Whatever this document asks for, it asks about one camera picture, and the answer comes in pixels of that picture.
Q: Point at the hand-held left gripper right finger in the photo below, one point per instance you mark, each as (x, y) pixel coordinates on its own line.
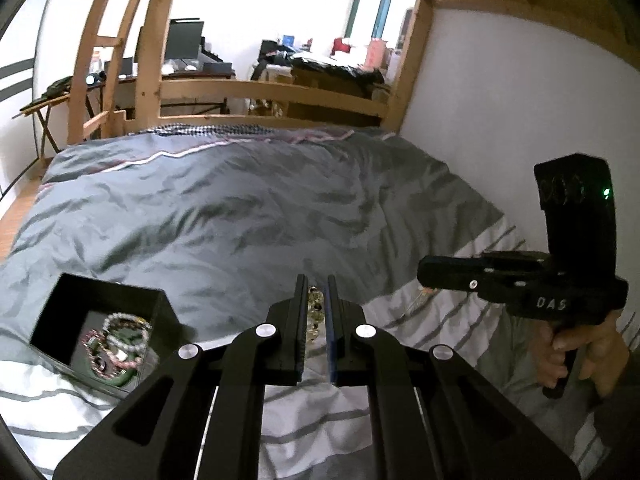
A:
(330, 320)

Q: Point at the black box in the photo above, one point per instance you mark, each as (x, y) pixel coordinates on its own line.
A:
(55, 305)

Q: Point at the wooden ladder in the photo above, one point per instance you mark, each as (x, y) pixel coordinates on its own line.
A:
(107, 45)

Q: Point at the person's right hand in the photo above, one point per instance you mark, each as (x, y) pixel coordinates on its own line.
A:
(607, 350)

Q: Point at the black desk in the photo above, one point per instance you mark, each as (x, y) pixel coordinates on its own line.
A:
(200, 74)

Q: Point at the checkered bedsheet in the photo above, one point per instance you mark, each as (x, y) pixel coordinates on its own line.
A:
(215, 130)

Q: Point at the pink paper bag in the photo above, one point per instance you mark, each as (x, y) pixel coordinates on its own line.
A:
(376, 52)

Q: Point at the wooden bed frame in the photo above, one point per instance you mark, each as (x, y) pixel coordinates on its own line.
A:
(280, 92)

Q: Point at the grey white striped duvet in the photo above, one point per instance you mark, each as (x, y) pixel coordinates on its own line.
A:
(225, 210)

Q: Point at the white grey-striped wardrobe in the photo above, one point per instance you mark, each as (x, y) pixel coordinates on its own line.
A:
(17, 60)

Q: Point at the black backpack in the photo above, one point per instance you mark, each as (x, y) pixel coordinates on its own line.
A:
(269, 52)

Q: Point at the wooden folding table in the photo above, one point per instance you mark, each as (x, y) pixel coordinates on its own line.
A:
(47, 102)

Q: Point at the green bangle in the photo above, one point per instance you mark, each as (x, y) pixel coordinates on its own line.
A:
(126, 383)

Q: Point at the black computer monitor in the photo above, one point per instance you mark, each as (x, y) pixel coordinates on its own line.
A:
(184, 42)

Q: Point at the red bag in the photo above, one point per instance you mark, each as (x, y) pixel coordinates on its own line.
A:
(342, 45)

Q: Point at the thin metal stick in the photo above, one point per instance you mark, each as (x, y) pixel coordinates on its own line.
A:
(423, 301)

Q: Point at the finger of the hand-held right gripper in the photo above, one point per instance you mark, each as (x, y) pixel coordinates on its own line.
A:
(450, 272)

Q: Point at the black laptop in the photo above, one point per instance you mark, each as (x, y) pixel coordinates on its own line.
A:
(117, 66)

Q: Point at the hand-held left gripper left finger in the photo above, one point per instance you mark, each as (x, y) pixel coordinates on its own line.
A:
(300, 320)

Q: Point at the black cloth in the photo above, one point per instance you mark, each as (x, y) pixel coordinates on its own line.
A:
(335, 67)

